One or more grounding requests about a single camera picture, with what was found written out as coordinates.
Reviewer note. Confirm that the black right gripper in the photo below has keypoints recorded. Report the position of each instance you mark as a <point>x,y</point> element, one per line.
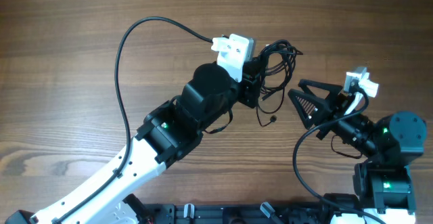
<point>338,103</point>

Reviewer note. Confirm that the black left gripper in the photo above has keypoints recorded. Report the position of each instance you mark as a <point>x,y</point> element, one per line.
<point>249,82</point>

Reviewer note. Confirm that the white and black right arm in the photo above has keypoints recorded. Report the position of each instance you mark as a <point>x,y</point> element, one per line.
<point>382,183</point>

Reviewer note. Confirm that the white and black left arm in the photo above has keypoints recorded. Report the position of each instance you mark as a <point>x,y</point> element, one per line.
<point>168,134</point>

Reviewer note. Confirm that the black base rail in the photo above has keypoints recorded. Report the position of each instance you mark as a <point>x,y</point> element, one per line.
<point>220,214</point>

